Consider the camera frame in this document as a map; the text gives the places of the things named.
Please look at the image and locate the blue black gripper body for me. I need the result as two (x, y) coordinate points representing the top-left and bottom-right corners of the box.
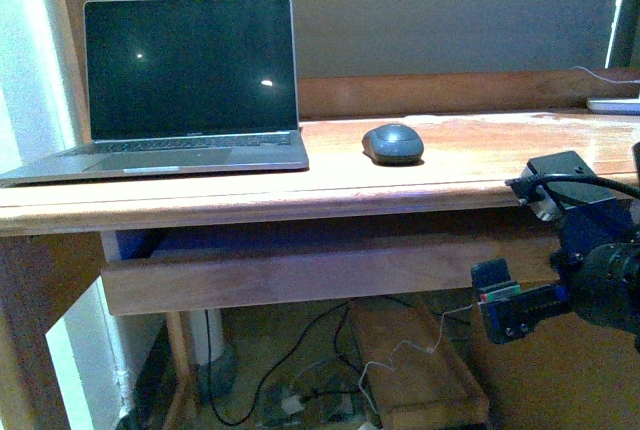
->
(471, 199), (639, 344)

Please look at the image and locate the dark grey computer mouse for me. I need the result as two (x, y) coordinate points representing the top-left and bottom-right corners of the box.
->
(361, 124), (424, 166)

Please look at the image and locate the white flat device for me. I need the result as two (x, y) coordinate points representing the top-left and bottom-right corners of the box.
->
(587, 98), (640, 116)

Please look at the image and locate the wooden desk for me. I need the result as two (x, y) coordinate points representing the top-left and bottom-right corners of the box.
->
(1, 68), (639, 429)

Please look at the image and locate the wooden footrest board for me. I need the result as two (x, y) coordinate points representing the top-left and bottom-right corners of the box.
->
(350, 303), (489, 429)

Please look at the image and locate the white plug in strip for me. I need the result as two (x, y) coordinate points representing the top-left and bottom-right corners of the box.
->
(281, 395), (304, 416)

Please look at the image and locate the floor power strip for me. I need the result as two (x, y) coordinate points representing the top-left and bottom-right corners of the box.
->
(255, 384), (367, 429)

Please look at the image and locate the wooden pull-out desk drawer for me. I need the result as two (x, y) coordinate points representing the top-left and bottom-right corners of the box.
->
(102, 232), (558, 316)

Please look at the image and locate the grey open laptop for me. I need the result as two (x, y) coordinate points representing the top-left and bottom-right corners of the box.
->
(1, 0), (309, 186)

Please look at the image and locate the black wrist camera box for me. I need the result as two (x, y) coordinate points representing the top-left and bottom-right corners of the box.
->
(516, 150), (615, 223)

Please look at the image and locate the black camera cable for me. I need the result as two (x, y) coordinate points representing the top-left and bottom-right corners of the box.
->
(504, 172), (640, 194)

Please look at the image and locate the white cable on desk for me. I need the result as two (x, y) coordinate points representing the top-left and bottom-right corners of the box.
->
(569, 65), (640, 86)

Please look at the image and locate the white thin cable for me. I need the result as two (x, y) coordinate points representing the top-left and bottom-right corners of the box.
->
(357, 301), (474, 421)

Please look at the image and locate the black cable on floor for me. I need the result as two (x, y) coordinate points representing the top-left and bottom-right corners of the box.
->
(205, 299), (471, 427)

